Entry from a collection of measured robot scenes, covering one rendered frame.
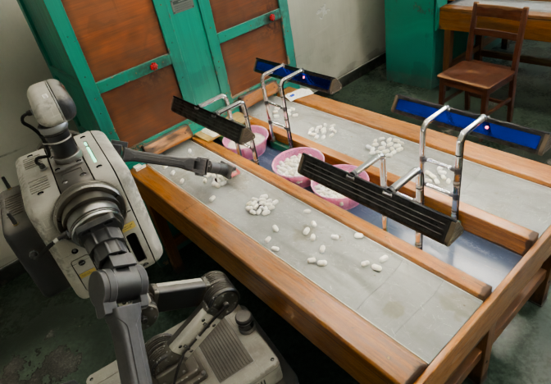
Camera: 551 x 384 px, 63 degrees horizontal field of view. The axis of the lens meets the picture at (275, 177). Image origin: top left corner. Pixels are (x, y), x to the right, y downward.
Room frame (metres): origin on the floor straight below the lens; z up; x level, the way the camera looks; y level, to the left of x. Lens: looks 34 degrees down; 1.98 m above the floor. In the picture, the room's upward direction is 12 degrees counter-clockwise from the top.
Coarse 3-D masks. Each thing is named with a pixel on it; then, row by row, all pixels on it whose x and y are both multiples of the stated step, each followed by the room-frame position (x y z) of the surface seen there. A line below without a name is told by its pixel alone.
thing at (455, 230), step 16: (304, 160) 1.38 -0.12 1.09; (320, 160) 1.33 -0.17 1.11; (320, 176) 1.29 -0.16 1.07; (336, 176) 1.24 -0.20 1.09; (352, 176) 1.20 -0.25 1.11; (352, 192) 1.17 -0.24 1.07; (368, 192) 1.13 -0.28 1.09; (384, 208) 1.06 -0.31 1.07; (400, 208) 1.02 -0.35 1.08; (416, 208) 0.99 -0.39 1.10; (416, 224) 0.96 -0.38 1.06; (432, 224) 0.93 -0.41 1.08; (448, 224) 0.90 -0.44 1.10; (448, 240) 0.88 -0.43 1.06
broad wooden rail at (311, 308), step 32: (160, 192) 1.87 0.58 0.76; (192, 224) 1.59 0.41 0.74; (224, 224) 1.52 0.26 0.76; (224, 256) 1.40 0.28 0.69; (256, 256) 1.28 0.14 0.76; (256, 288) 1.23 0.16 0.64; (288, 288) 1.09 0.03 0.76; (320, 288) 1.07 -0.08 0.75; (288, 320) 1.08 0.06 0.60; (320, 320) 0.93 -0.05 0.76; (352, 320) 0.91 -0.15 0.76; (352, 352) 0.81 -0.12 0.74; (384, 352) 0.77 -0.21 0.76
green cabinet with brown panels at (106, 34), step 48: (48, 0) 2.14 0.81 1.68; (96, 0) 2.27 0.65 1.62; (144, 0) 2.40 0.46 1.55; (240, 0) 2.72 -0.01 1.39; (48, 48) 2.47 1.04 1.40; (96, 48) 2.22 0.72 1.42; (144, 48) 2.35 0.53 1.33; (192, 48) 2.50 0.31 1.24; (240, 48) 2.68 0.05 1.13; (288, 48) 2.87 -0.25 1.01; (96, 96) 2.15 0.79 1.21; (144, 96) 2.30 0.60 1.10; (192, 96) 2.44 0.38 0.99
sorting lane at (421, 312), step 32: (224, 160) 2.09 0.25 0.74; (192, 192) 1.85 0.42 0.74; (224, 192) 1.79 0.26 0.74; (256, 192) 1.74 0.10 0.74; (256, 224) 1.50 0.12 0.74; (288, 224) 1.46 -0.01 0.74; (320, 224) 1.42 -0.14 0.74; (288, 256) 1.27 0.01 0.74; (320, 256) 1.24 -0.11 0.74; (352, 256) 1.20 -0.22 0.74; (352, 288) 1.05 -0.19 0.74; (384, 288) 1.03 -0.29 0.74; (416, 288) 1.00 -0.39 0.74; (448, 288) 0.97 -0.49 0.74; (384, 320) 0.90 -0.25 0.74; (416, 320) 0.88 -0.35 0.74; (448, 320) 0.85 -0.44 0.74; (416, 352) 0.77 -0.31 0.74
